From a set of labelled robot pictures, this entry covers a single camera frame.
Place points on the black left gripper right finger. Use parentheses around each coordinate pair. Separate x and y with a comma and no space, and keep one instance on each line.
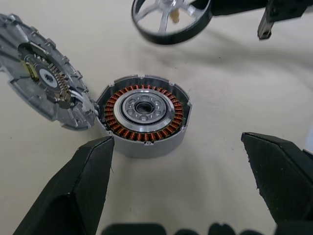
(281,181)

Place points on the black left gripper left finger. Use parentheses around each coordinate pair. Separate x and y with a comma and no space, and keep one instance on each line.
(73,191)

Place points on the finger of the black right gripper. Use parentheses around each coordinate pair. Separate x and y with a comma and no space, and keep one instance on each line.
(234,7)
(267,24)

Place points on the spoked rotor with black rim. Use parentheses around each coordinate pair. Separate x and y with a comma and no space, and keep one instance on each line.
(171,40)

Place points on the silver motor housing lid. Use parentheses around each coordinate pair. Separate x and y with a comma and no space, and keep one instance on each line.
(31,98)

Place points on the grey motor housing copper windings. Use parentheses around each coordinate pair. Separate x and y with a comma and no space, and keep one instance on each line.
(146,149)

